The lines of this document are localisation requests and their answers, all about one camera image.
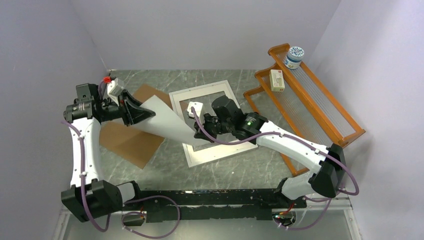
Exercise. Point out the blue white round jar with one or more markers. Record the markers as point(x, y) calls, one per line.
point(294, 57)

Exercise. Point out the small cream box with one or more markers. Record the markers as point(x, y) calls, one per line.
point(277, 83)

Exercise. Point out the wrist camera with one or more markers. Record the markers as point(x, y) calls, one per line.
point(113, 87)
point(195, 107)

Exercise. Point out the brown backing board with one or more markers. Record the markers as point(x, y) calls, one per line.
point(130, 143)

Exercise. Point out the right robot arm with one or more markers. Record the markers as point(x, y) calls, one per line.
point(324, 163)

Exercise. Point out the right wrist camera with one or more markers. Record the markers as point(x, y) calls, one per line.
point(195, 107)

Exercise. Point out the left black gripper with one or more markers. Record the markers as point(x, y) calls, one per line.
point(130, 110)

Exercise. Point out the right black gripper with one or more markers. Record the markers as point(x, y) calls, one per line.
point(198, 133)

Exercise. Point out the white picture frame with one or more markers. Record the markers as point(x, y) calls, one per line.
point(215, 152)

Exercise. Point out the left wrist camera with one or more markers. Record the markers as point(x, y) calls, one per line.
point(113, 87)

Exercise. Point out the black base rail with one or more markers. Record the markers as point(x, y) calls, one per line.
point(170, 205)

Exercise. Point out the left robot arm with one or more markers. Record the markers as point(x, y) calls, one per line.
point(90, 196)

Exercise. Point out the red and white photo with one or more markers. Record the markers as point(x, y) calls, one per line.
point(167, 124)

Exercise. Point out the orange wooden shelf rack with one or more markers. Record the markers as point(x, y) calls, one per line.
point(308, 107)

